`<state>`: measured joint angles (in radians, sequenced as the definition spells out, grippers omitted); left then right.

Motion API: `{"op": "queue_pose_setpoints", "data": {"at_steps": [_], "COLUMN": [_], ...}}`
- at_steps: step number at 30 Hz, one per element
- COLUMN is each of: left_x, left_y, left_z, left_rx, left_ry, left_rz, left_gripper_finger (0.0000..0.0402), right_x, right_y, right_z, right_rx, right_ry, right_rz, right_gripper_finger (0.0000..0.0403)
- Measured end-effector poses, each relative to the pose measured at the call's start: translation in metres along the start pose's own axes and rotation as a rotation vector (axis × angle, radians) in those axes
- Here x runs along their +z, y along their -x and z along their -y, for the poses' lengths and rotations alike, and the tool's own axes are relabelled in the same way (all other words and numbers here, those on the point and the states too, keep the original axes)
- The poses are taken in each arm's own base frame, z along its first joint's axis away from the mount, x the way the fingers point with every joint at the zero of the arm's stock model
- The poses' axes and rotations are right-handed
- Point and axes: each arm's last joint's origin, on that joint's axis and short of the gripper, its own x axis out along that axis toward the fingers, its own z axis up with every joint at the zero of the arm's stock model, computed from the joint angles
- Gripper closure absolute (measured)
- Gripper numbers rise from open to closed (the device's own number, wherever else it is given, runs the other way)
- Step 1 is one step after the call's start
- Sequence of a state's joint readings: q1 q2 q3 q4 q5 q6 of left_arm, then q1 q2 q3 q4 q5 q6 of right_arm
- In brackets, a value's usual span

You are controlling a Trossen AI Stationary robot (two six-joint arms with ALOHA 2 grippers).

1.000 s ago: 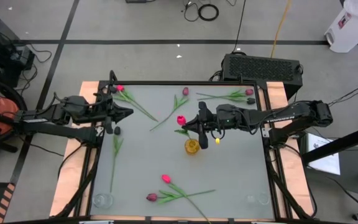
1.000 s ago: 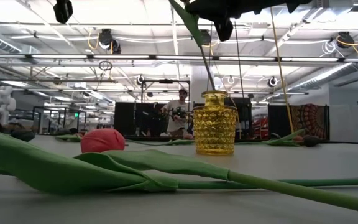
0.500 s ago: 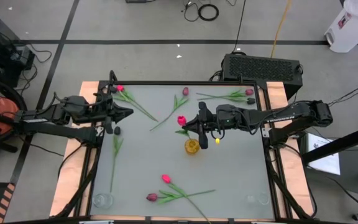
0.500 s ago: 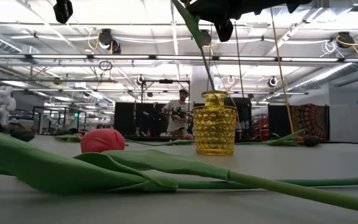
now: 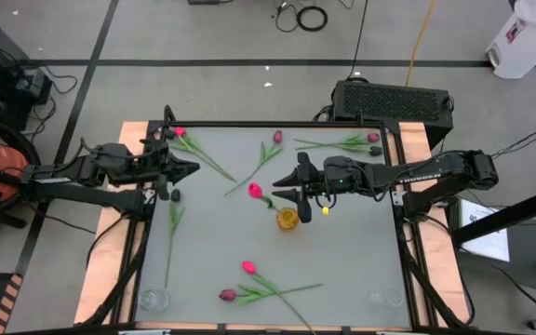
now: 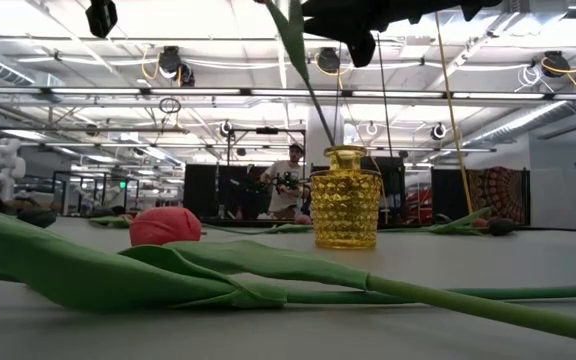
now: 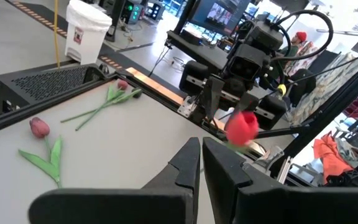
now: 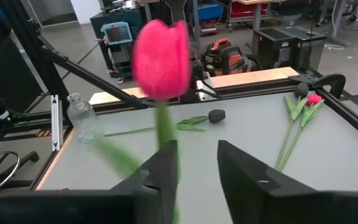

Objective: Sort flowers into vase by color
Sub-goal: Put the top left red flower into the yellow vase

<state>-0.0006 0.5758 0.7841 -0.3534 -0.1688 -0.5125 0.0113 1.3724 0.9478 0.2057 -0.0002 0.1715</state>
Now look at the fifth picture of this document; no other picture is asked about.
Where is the grey side table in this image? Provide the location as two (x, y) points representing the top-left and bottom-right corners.
(449, 197), (536, 292)

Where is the black hanging cable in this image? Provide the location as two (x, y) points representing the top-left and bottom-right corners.
(345, 0), (370, 80)

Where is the black aluminium table frame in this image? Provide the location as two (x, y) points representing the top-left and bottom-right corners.
(81, 104), (476, 335)

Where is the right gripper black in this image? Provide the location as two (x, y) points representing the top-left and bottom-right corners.
(272, 152), (372, 224)

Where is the white plastic container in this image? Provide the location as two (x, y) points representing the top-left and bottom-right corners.
(485, 0), (536, 80)

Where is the yellow textured glass vase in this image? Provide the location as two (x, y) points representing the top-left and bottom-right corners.
(275, 207), (301, 233)

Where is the black metal beam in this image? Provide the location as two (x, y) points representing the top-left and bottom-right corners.
(451, 183), (536, 246)

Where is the maroon artificial tulip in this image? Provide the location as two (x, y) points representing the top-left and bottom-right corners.
(218, 282), (324, 307)

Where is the black computer case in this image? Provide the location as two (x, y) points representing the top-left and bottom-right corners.
(330, 79), (455, 150)

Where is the clear glass vase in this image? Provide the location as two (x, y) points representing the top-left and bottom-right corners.
(138, 288), (171, 314)
(366, 288), (405, 308)

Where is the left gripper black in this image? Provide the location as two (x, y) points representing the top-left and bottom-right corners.
(141, 138), (201, 203)

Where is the bright pink artificial tulip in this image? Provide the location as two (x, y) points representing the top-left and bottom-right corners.
(169, 126), (238, 183)
(241, 260), (318, 335)
(248, 181), (281, 213)

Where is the coiled black floor cable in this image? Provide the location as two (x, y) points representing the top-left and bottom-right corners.
(295, 5), (329, 33)

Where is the yellow hanging cord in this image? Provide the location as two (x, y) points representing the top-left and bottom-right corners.
(404, 0), (438, 88)

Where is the white paper sheet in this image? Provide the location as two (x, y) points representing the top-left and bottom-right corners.
(461, 198), (511, 262)

